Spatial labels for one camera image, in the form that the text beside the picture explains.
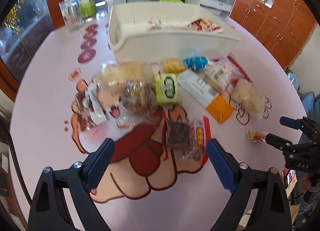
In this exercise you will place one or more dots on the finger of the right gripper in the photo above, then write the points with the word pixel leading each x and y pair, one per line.
pixel 306 125
pixel 280 143

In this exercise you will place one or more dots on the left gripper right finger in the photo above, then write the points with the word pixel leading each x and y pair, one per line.
pixel 271 210

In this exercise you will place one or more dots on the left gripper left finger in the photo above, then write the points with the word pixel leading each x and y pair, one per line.
pixel 49 210

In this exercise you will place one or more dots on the small orange candy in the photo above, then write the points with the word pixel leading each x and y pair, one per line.
pixel 256 136

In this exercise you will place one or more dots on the pale floss cake packet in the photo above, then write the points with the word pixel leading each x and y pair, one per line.
pixel 248 97
pixel 115 75

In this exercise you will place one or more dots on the dark seaweed snack packet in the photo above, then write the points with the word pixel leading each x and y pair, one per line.
pixel 189 137

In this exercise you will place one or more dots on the orange white wafer packet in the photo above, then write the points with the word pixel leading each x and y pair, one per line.
pixel 205 95

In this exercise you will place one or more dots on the blue foil snack packet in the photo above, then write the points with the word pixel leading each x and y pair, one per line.
pixel 195 63

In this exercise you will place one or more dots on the red apple snack packet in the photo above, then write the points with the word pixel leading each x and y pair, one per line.
pixel 205 25

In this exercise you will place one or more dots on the green snack packet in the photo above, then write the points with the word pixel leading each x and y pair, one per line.
pixel 166 89

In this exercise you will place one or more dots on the small yellow cake packet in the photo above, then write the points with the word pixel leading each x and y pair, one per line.
pixel 175 66

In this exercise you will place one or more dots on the brown chocolate snack packet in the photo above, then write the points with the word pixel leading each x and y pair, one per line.
pixel 89 110

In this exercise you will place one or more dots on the clear nut bar packet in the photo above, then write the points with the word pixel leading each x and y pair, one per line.
pixel 155 25

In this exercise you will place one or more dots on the wooden cabinet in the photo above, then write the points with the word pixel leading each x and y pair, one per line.
pixel 282 29

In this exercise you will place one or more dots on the white plastic storage bin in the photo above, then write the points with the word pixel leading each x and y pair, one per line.
pixel 131 41

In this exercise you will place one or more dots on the clear drinking glass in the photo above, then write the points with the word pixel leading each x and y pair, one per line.
pixel 74 21

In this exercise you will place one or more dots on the white blue carton box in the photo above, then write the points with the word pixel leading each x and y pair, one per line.
pixel 64 6

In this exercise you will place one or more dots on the small glass jar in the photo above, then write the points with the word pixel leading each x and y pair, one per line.
pixel 101 8

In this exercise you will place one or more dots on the green label glass bottle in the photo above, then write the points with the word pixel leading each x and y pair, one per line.
pixel 87 9

